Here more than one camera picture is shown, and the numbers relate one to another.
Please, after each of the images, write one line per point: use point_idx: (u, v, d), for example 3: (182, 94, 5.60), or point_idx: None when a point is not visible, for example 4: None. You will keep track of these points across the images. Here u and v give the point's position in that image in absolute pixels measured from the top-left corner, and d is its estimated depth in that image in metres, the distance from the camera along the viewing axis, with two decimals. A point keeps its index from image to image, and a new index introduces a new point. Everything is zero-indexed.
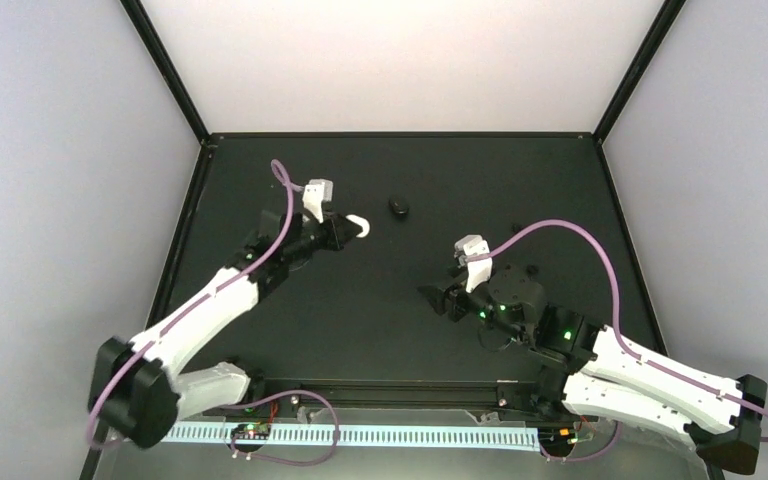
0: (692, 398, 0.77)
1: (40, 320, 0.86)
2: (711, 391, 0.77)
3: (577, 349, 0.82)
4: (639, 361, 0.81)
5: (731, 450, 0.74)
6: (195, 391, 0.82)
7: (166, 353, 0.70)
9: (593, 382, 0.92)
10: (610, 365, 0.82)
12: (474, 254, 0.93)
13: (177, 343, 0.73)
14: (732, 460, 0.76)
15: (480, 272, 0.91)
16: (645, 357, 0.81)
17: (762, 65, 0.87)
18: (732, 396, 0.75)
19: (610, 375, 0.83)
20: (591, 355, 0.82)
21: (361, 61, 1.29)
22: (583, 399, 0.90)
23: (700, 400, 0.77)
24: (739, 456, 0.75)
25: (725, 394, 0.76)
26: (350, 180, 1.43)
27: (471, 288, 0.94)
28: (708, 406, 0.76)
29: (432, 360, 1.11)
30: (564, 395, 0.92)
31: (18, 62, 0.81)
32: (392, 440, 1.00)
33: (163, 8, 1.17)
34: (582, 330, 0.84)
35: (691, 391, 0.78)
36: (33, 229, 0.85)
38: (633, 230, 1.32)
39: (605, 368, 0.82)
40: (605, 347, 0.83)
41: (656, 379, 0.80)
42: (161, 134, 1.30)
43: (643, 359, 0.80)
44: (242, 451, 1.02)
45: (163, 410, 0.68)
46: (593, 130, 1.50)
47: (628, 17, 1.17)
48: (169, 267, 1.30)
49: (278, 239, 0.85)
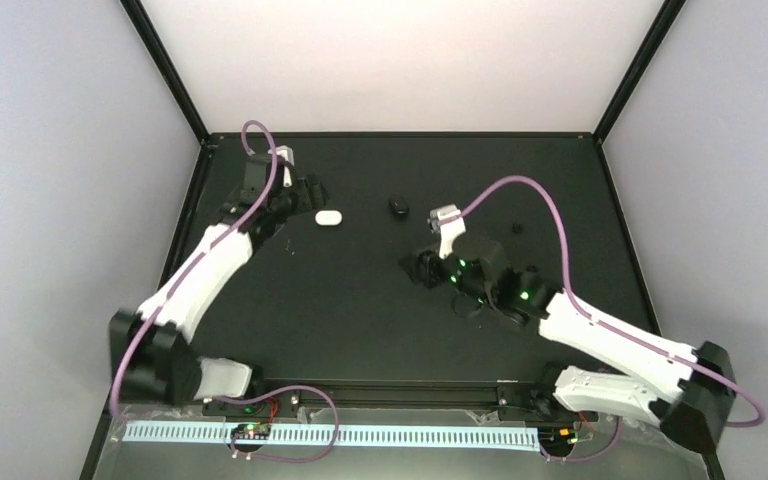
0: (641, 359, 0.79)
1: (39, 317, 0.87)
2: (661, 353, 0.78)
3: (532, 308, 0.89)
4: (592, 321, 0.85)
5: (681, 415, 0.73)
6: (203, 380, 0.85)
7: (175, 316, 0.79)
9: (582, 374, 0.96)
10: (565, 328, 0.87)
12: (446, 219, 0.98)
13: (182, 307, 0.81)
14: (690, 430, 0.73)
15: (451, 237, 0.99)
16: (596, 318, 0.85)
17: (763, 61, 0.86)
18: (681, 356, 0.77)
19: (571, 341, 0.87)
20: (543, 313, 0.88)
21: (360, 61, 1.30)
22: (571, 389, 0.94)
23: (650, 363, 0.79)
24: (695, 425, 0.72)
25: (674, 356, 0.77)
26: (349, 180, 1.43)
27: (445, 253, 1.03)
28: (657, 367, 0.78)
29: (433, 360, 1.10)
30: (555, 388, 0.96)
31: (18, 62, 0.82)
32: (392, 440, 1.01)
33: (163, 7, 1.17)
34: (542, 288, 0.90)
35: (641, 349, 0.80)
36: (32, 227, 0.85)
38: (633, 230, 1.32)
39: (561, 333, 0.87)
40: (559, 308, 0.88)
41: (607, 339, 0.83)
42: (161, 133, 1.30)
43: (595, 320, 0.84)
44: (242, 452, 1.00)
45: (185, 364, 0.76)
46: (593, 129, 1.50)
47: (628, 15, 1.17)
48: (170, 267, 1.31)
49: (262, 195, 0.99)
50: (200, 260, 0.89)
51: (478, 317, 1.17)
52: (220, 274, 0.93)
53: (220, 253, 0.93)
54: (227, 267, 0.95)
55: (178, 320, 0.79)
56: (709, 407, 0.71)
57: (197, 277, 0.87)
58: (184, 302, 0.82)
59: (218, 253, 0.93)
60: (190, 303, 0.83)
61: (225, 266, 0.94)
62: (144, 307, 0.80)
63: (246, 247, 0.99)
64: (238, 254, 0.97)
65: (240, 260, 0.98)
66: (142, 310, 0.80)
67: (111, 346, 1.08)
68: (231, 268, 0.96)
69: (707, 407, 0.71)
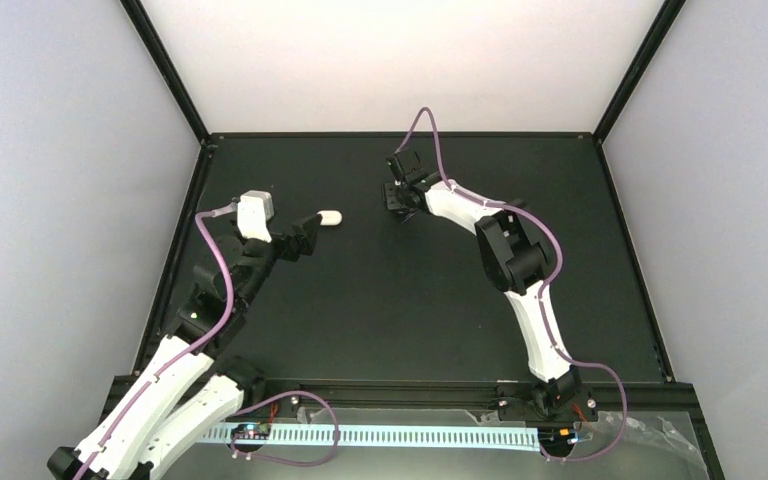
0: (471, 210, 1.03)
1: (40, 315, 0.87)
2: (480, 202, 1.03)
3: (424, 186, 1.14)
4: (450, 190, 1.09)
5: (486, 250, 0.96)
6: (176, 448, 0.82)
7: (110, 462, 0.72)
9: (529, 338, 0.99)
10: (436, 197, 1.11)
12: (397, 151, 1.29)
13: (123, 446, 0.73)
14: (495, 263, 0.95)
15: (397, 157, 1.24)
16: (454, 187, 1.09)
17: (764, 62, 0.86)
18: (492, 204, 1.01)
19: (439, 207, 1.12)
20: (427, 190, 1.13)
21: (360, 62, 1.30)
22: (534, 364, 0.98)
23: (474, 210, 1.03)
24: (495, 259, 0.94)
25: (487, 203, 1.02)
26: (349, 180, 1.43)
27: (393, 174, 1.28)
28: (476, 212, 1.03)
29: (432, 358, 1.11)
30: (533, 370, 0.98)
31: (20, 64, 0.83)
32: (392, 440, 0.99)
33: (163, 7, 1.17)
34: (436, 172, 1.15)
35: (474, 205, 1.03)
36: (34, 225, 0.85)
38: (632, 230, 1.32)
39: (432, 200, 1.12)
40: (435, 187, 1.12)
41: (454, 201, 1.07)
42: (161, 132, 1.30)
43: (453, 188, 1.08)
44: (241, 452, 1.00)
45: None
46: (593, 129, 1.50)
47: (628, 17, 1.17)
48: (169, 266, 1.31)
49: (228, 305, 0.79)
50: (147, 390, 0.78)
51: (478, 317, 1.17)
52: (177, 393, 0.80)
53: (172, 373, 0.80)
54: (193, 382, 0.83)
55: (111, 467, 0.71)
56: (499, 241, 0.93)
57: (145, 406, 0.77)
58: (119, 449, 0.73)
59: (170, 374, 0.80)
60: (129, 442, 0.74)
61: (190, 384, 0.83)
62: (83, 445, 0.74)
63: (208, 359, 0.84)
64: (199, 368, 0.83)
65: (204, 369, 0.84)
66: (81, 450, 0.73)
67: (112, 346, 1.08)
68: (191, 381, 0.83)
69: (498, 241, 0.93)
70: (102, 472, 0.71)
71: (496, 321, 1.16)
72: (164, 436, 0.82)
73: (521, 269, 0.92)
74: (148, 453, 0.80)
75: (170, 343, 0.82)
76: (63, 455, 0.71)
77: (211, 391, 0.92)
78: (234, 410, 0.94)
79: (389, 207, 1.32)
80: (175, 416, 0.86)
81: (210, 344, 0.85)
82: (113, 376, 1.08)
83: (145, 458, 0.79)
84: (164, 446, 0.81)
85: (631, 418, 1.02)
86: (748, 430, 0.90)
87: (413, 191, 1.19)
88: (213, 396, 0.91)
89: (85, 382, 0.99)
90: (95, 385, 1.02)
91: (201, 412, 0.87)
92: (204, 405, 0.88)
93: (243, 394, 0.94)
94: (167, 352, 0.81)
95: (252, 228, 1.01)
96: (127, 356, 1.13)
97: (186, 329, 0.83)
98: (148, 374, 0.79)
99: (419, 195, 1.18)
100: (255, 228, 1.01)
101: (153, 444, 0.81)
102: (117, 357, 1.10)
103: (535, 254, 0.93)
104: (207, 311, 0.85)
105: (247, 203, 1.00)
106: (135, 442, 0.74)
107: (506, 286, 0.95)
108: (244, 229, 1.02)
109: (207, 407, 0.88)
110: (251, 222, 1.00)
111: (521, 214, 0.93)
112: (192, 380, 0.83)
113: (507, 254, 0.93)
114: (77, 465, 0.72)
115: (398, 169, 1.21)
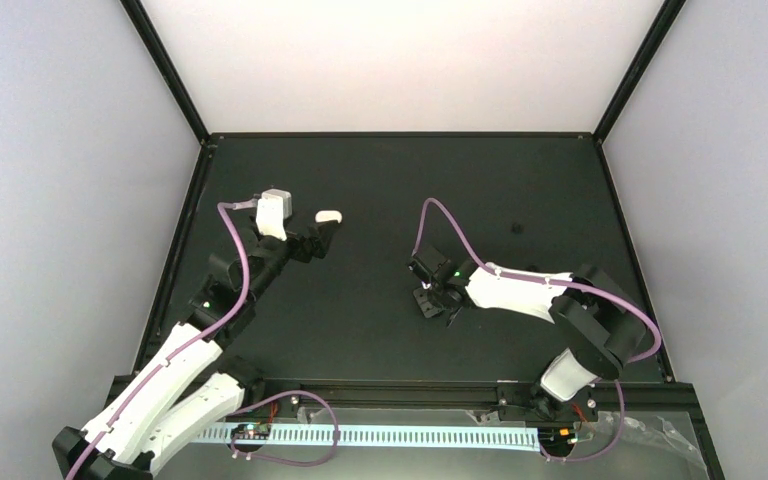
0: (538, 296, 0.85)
1: (38, 314, 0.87)
2: (539, 281, 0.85)
3: (458, 279, 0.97)
4: (497, 276, 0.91)
5: (571, 336, 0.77)
6: (176, 440, 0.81)
7: (117, 443, 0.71)
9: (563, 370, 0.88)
10: (480, 285, 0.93)
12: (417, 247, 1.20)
13: (132, 426, 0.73)
14: (588, 350, 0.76)
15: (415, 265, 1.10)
16: (501, 271, 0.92)
17: (764, 60, 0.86)
18: (557, 279, 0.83)
19: (492, 300, 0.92)
20: (466, 284, 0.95)
21: (360, 60, 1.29)
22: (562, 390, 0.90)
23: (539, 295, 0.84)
24: (586, 345, 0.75)
25: (550, 280, 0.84)
26: (349, 180, 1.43)
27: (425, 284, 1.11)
28: (542, 295, 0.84)
29: (432, 359, 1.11)
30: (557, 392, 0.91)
31: (19, 65, 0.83)
32: (392, 440, 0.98)
33: (163, 7, 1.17)
34: (467, 260, 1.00)
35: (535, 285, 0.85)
36: (33, 226, 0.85)
38: (632, 229, 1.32)
39: (479, 295, 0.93)
40: (483, 280, 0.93)
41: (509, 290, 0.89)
42: (162, 133, 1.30)
43: (498, 272, 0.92)
44: (242, 452, 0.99)
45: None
46: (593, 129, 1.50)
47: (628, 17, 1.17)
48: (169, 266, 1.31)
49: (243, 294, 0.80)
50: (155, 376, 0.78)
51: (478, 317, 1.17)
52: (184, 380, 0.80)
53: (184, 359, 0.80)
54: (201, 371, 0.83)
55: (117, 448, 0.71)
56: (587, 322, 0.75)
57: (154, 392, 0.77)
58: (128, 429, 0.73)
59: (182, 360, 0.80)
60: (138, 424, 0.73)
61: (197, 372, 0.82)
62: (89, 427, 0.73)
63: (217, 349, 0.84)
64: (208, 357, 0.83)
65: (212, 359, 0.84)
66: (86, 430, 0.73)
67: (112, 346, 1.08)
68: (199, 371, 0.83)
69: (584, 321, 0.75)
70: (108, 452, 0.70)
71: (496, 322, 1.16)
72: (165, 428, 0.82)
73: (626, 346, 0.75)
74: (149, 443, 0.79)
75: (180, 330, 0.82)
76: (68, 436, 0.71)
77: (213, 387, 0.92)
78: (232, 409, 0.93)
79: (426, 312, 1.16)
80: (174, 410, 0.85)
81: (220, 334, 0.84)
82: (114, 376, 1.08)
83: (147, 448, 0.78)
84: (166, 436, 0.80)
85: (631, 418, 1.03)
86: (747, 430, 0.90)
87: (449, 289, 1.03)
88: (214, 392, 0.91)
89: (85, 382, 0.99)
90: (94, 385, 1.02)
91: (204, 405, 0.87)
92: (205, 400, 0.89)
93: (243, 393, 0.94)
94: (177, 339, 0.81)
95: (268, 223, 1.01)
96: (126, 356, 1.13)
97: (197, 318, 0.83)
98: (158, 358, 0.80)
99: (458, 291, 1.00)
100: (271, 224, 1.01)
101: (155, 434, 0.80)
102: (117, 358, 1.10)
103: (630, 324, 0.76)
104: (218, 301, 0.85)
105: (267, 200, 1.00)
106: (142, 425, 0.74)
107: (612, 373, 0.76)
108: (259, 224, 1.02)
109: (208, 402, 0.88)
110: (267, 217, 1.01)
111: (594, 286, 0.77)
112: (200, 370, 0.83)
113: (601, 335, 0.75)
114: (81, 446, 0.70)
115: (422, 271, 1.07)
